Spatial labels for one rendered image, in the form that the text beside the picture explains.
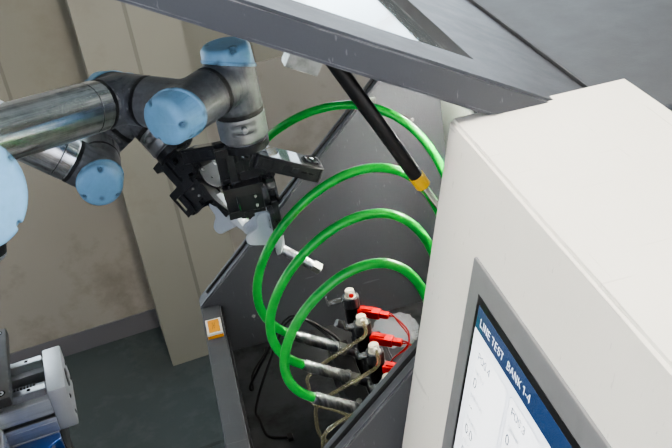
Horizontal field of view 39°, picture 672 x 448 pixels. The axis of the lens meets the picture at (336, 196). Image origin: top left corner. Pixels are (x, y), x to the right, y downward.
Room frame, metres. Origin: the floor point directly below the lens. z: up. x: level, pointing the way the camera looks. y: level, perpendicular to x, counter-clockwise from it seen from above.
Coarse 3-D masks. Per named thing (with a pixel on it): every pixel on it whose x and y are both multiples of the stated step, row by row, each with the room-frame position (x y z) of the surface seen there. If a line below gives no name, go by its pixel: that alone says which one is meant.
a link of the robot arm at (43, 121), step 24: (96, 72) 1.36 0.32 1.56; (120, 72) 1.34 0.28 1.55; (48, 96) 1.21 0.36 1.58; (72, 96) 1.23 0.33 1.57; (96, 96) 1.25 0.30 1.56; (120, 96) 1.28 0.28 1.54; (0, 120) 1.13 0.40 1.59; (24, 120) 1.15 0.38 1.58; (48, 120) 1.18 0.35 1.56; (72, 120) 1.20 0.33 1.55; (96, 120) 1.24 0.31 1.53; (120, 120) 1.27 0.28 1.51; (0, 144) 1.11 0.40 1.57; (24, 144) 1.14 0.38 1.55; (48, 144) 1.17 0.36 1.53
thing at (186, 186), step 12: (180, 144) 1.52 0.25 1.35; (168, 156) 1.52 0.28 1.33; (180, 156) 1.52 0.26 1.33; (156, 168) 1.54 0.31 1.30; (168, 168) 1.53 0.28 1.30; (180, 168) 1.52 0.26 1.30; (192, 168) 1.51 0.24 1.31; (204, 168) 1.50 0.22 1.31; (216, 168) 1.52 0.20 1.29; (180, 180) 1.51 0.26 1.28; (192, 180) 1.49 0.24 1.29; (204, 180) 1.47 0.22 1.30; (216, 180) 1.49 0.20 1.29; (180, 192) 1.49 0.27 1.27; (192, 192) 1.48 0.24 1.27; (192, 204) 1.48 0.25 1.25; (204, 204) 1.48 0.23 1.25
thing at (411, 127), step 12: (312, 108) 1.42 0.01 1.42; (324, 108) 1.41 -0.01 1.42; (336, 108) 1.41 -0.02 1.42; (348, 108) 1.40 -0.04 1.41; (384, 108) 1.39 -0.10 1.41; (288, 120) 1.43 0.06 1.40; (300, 120) 1.42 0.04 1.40; (396, 120) 1.38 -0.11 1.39; (408, 120) 1.38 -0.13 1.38; (276, 132) 1.43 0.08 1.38; (420, 132) 1.37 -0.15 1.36; (432, 144) 1.37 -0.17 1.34; (432, 156) 1.37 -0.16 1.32
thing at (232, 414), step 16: (224, 320) 1.55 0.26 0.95; (224, 336) 1.50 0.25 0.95; (208, 352) 1.46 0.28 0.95; (224, 352) 1.45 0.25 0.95; (224, 368) 1.40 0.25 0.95; (224, 384) 1.35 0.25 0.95; (224, 400) 1.31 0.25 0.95; (240, 400) 1.31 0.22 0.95; (224, 416) 1.27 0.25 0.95; (240, 416) 1.26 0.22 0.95; (224, 432) 1.23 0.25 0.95; (240, 432) 1.22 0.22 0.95
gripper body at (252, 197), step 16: (224, 144) 1.34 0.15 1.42; (256, 144) 1.30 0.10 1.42; (224, 160) 1.33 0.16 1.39; (240, 160) 1.32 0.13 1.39; (224, 176) 1.33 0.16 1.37; (240, 176) 1.32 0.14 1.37; (256, 176) 1.32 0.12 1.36; (272, 176) 1.32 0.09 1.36; (224, 192) 1.29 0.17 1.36; (240, 192) 1.29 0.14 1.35; (256, 192) 1.30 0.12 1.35; (256, 208) 1.30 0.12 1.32
